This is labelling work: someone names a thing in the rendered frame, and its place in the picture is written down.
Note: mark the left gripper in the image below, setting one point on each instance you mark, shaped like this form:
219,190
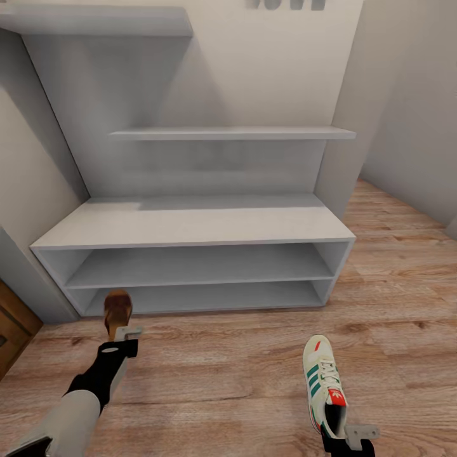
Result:
130,347

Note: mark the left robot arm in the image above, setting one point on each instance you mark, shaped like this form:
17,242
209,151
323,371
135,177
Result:
66,429

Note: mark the door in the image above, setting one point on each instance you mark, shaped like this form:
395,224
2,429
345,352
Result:
18,327

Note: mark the sandal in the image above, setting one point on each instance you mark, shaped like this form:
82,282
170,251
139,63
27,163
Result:
118,308

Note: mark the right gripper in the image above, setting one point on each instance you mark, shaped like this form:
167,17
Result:
339,447

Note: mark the gym shoe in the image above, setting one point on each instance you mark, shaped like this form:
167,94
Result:
326,400

